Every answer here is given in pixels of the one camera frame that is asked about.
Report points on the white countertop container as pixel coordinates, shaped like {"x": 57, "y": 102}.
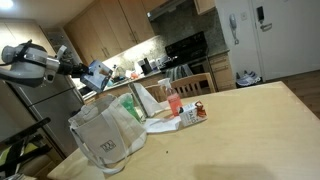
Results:
{"x": 156, "y": 63}

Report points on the white door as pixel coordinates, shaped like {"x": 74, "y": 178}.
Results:
{"x": 293, "y": 40}

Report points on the black countertop appliance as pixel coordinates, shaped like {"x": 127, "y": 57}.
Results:
{"x": 146, "y": 66}

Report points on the white light switch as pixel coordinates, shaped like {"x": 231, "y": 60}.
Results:
{"x": 243, "y": 15}

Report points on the black kitchen stove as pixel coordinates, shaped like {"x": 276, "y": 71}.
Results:
{"x": 186, "y": 46}

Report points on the white blue sneaker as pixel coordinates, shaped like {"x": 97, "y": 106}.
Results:
{"x": 255, "y": 76}
{"x": 245, "y": 79}

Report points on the silver metal pole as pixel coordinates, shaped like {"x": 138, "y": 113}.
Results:
{"x": 138, "y": 100}

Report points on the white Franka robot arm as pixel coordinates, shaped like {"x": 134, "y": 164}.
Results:
{"x": 23, "y": 65}

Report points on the light wooden wall cabinets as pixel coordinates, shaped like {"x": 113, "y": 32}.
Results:
{"x": 110, "y": 26}

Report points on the spray bottle with pink liquid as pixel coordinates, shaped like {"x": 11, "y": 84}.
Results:
{"x": 173, "y": 100}

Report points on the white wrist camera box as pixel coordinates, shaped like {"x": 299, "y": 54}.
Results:
{"x": 61, "y": 51}

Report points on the green clear plastic packet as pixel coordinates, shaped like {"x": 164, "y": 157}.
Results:
{"x": 128, "y": 105}

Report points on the teal countertop dish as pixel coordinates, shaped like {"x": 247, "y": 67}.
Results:
{"x": 110, "y": 82}

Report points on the black door lock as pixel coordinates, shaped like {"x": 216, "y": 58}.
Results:
{"x": 260, "y": 13}

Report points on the wooden chair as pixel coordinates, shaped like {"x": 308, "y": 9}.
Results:
{"x": 193, "y": 80}
{"x": 156, "y": 91}

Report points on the striped dish towel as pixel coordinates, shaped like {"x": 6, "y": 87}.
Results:
{"x": 180, "y": 71}

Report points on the black tripod stand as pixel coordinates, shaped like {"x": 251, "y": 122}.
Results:
{"x": 25, "y": 130}

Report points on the steel range hood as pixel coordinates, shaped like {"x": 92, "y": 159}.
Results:
{"x": 166, "y": 8}

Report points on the light wooden wall cabinet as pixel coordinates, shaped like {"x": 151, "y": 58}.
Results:
{"x": 203, "y": 5}

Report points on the open kitchen shelf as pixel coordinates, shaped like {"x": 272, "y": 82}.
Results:
{"x": 66, "y": 46}

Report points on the yellow green cloth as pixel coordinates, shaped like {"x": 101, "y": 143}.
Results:
{"x": 5, "y": 156}

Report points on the white paper sheet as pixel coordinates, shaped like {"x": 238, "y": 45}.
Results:
{"x": 161, "y": 124}

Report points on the blue drink mix box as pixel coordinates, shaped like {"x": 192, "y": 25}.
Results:
{"x": 100, "y": 78}

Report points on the wooden base cabinet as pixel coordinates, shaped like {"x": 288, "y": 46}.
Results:
{"x": 221, "y": 71}

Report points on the grey wall phone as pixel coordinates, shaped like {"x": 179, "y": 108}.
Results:
{"x": 232, "y": 22}

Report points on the stainless steel refrigerator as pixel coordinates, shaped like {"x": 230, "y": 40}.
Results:
{"x": 46, "y": 110}

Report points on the orange countertop item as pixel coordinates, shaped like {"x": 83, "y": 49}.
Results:
{"x": 133, "y": 75}

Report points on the small white orange carton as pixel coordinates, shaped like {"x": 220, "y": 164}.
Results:
{"x": 192, "y": 114}

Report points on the clear glass countertop jar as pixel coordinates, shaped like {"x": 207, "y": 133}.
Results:
{"x": 118, "y": 71}

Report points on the light wooden cabinets above fridge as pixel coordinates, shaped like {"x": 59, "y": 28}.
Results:
{"x": 20, "y": 31}

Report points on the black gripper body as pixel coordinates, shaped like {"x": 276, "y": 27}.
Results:
{"x": 71, "y": 69}

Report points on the beige canvas tote bag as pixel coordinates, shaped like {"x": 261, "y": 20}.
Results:
{"x": 100, "y": 133}

